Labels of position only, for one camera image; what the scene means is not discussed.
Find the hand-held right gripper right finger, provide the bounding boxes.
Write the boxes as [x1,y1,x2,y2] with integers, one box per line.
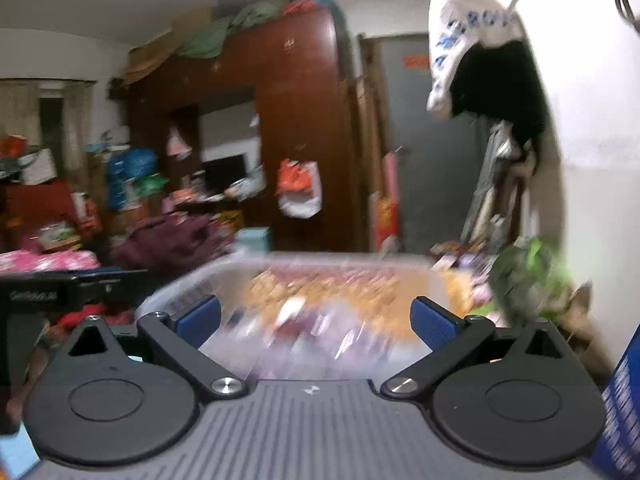
[381,297,571,401]

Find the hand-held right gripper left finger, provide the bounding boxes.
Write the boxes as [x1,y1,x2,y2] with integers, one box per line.
[62,294,249,401]

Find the white plastic lattice basket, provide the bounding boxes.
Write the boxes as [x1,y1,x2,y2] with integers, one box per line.
[135,252,451,381]

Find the pink patterned blanket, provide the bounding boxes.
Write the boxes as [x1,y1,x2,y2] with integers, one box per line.
[0,250,101,273]

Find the maroon clothing pile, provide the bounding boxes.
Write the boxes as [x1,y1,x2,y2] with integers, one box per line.
[112,215,231,271]

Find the light teal box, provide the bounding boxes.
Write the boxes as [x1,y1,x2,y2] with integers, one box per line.
[235,227,273,253]

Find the red gold packet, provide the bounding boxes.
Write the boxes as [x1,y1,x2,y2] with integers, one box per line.
[372,195,401,253]

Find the bright green plastic bag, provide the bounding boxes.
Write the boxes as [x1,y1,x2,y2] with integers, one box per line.
[490,237,571,321]

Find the blue plastic bag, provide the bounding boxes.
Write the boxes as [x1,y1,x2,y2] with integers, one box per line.
[107,147,158,211]

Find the black television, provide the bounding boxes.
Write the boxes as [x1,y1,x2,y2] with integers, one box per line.
[202,155,248,193]

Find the brown cardboard piece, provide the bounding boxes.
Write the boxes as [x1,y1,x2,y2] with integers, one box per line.
[560,285,616,361]

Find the folded metal rack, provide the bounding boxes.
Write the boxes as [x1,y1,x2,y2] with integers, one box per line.
[462,120,516,241]

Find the grey door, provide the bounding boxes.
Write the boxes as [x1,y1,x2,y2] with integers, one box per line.
[375,35,496,256]

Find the orange white plastic bag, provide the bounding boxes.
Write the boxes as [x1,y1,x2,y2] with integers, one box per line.
[277,159,322,219]

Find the small pink white plastic bag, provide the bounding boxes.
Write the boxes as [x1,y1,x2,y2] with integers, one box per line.
[166,127,193,161]

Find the wooden planks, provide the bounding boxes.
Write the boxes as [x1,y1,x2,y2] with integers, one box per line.
[350,35,386,253]

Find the blue tote bag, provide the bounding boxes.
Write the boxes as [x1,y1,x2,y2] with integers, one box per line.
[590,345,640,480]

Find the brown wooden wardrobe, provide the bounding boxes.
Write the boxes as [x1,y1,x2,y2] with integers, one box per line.
[125,7,368,253]

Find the black hanging garment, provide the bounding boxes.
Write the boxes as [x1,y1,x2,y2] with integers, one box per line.
[450,40,548,176]

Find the green cloth bundle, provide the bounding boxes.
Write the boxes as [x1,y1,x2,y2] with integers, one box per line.
[175,2,296,58]

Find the white printed hoodie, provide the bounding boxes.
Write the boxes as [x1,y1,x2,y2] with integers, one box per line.
[426,0,523,121]

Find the red blue bag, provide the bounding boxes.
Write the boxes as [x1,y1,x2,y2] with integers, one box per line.
[282,0,331,16]

